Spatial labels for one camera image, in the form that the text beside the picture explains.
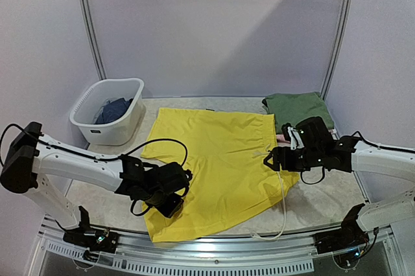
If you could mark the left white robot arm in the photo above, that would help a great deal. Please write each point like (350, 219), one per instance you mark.
(33, 155)

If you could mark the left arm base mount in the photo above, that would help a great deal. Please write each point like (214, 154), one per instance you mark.
(95, 241)

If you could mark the white plastic laundry basket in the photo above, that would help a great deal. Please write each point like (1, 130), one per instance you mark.
(115, 133)

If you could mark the green sleeveless shirt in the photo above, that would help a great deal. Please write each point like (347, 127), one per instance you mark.
(294, 108)

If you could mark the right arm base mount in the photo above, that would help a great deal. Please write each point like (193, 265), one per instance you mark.
(349, 243)

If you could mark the pink folded shorts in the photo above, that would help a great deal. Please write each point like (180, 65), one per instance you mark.
(280, 138)

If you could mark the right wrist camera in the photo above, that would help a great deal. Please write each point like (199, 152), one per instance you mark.
(292, 135)

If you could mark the left aluminium corner post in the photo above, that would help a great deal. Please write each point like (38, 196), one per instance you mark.
(92, 39)

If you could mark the aluminium front rail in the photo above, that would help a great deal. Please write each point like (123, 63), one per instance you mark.
(292, 254)

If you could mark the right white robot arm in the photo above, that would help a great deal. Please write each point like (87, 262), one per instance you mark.
(355, 154)

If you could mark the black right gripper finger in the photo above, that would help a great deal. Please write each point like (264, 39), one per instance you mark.
(270, 165)
(271, 156)

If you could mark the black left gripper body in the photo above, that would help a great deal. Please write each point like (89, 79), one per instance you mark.
(156, 200)

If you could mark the yellow garment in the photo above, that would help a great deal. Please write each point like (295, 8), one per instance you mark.
(225, 152)

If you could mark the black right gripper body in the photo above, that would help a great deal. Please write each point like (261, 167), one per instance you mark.
(279, 158)

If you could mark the aluminium corner post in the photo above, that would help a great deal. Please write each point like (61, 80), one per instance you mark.
(337, 44)
(92, 39)

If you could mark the right aluminium corner post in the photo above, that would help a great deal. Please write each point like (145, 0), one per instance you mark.
(337, 44)

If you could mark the blue garment in basket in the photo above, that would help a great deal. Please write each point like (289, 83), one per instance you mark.
(112, 110)

